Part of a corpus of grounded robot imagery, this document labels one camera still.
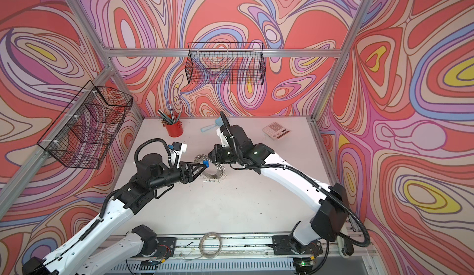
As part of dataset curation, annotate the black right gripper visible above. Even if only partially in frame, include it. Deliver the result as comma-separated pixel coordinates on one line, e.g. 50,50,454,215
209,144,244,164

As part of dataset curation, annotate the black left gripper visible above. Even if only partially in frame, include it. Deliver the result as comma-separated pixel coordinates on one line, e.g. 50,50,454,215
148,162,207,193

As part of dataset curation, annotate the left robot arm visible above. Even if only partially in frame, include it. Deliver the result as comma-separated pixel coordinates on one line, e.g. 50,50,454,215
22,152,208,275

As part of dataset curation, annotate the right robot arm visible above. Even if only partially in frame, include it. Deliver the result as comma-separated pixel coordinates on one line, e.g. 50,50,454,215
208,125,349,248

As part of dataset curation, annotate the light blue spatula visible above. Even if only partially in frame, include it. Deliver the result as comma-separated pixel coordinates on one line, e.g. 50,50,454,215
201,117,230,133

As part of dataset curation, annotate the red metal pencil bucket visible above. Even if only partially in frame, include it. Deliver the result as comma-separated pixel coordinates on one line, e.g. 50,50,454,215
163,119,183,138

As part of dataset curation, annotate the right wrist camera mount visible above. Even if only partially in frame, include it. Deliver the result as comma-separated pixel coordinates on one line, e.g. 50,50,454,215
216,125,230,147

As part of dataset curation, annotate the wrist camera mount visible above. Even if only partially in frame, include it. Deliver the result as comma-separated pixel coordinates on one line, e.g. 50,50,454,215
216,125,230,147
169,142,187,167

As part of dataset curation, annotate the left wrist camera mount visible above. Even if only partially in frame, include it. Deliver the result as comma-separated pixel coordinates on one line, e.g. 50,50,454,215
169,142,187,167

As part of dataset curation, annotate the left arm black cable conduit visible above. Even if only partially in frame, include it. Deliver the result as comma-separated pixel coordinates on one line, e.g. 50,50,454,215
134,137,175,165

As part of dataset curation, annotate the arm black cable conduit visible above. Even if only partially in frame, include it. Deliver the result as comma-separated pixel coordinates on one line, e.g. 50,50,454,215
134,137,175,165
219,110,371,249

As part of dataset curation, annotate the coiled clear cable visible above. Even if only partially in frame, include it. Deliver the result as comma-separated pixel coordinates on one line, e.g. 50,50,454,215
199,231,223,260

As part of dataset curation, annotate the black wire basket back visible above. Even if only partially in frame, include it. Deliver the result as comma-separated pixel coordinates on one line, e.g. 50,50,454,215
185,41,266,85

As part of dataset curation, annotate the black wire basket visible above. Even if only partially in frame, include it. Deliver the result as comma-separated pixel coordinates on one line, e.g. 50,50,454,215
185,41,266,85
37,81,133,170

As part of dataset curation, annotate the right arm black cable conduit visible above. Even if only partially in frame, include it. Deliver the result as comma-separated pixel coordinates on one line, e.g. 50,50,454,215
219,110,371,249

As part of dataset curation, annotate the black wire basket left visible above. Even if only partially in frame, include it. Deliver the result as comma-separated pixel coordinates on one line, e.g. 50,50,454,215
37,81,133,170

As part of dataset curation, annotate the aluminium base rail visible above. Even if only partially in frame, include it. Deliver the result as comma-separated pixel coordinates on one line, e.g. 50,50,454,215
104,233,382,275

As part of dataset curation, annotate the aluminium frame post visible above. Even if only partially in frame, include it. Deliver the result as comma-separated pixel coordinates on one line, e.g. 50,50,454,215
55,0,149,119

